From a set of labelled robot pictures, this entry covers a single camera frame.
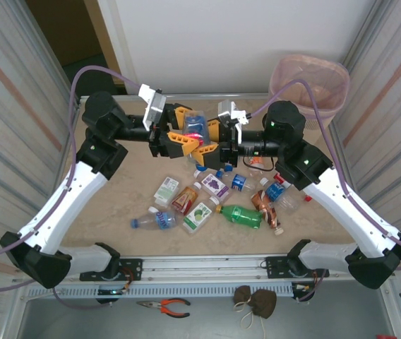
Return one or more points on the orange label bottle orange cap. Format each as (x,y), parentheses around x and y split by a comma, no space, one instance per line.
(257,161)

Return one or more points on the small red object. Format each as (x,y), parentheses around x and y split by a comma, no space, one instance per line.
(385,337)

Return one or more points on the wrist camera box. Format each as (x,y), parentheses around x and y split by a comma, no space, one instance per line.
(152,106)
(227,112)

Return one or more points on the clear bottle wavy blue label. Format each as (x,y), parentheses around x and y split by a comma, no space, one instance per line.
(161,220)

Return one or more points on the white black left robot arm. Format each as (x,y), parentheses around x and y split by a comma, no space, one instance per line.
(70,197)

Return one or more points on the red label bottle red cap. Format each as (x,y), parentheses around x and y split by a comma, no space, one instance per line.
(280,180)

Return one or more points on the soda water bottle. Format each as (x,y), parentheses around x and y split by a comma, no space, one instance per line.
(227,169)

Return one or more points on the shiny brown bottle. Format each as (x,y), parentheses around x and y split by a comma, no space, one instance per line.
(265,210)

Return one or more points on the bottle lime picture label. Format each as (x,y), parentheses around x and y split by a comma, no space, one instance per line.
(197,215)

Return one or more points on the small clear bottle blue label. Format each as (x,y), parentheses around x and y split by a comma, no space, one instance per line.
(238,182)

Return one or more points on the cream ribbed waste bin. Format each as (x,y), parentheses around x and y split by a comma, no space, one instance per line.
(310,124)

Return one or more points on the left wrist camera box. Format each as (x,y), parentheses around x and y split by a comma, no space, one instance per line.
(152,106)

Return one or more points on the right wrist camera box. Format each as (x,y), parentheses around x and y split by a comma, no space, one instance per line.
(227,112)

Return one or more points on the bottle green white label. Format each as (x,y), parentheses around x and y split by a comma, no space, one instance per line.
(167,190)

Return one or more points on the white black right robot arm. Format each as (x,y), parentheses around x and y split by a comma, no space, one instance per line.
(345,212)

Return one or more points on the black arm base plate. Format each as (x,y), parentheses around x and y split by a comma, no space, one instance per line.
(133,267)
(274,265)

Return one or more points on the clear bottle blue red label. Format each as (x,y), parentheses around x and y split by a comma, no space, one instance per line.
(195,123)

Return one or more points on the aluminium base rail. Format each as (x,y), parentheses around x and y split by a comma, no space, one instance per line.
(204,266)

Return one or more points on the bottle red gold label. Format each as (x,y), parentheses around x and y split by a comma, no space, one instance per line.
(183,200)

